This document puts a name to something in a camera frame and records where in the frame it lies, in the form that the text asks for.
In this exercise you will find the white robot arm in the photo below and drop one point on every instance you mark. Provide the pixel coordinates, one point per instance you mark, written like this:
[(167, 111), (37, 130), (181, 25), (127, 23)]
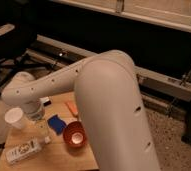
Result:
[(109, 104)]

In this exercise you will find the white paper cup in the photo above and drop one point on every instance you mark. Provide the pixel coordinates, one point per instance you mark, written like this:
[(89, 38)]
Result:
[(15, 117)]

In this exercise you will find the red bowl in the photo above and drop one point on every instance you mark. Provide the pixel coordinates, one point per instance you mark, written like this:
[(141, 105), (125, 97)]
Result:
[(74, 135)]

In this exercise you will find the metal rail beam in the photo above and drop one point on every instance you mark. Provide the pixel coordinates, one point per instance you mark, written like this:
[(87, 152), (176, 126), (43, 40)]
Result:
[(53, 51)]

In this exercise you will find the black and white eraser box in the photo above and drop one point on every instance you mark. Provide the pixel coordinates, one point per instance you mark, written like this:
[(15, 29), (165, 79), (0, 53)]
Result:
[(45, 101)]

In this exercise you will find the clear plastic bottle with label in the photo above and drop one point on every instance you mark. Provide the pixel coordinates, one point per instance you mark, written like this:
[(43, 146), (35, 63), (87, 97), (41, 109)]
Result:
[(26, 149)]

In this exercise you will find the black office chair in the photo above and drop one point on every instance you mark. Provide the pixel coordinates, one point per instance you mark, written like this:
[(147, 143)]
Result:
[(16, 36)]

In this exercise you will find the blue sponge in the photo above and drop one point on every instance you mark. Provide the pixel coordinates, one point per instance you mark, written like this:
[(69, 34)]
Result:
[(56, 124)]

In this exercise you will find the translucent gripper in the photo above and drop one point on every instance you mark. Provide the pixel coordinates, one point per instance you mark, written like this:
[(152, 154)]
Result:
[(40, 122)]

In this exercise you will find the orange marker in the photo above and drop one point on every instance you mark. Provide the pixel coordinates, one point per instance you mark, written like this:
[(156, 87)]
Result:
[(72, 107)]

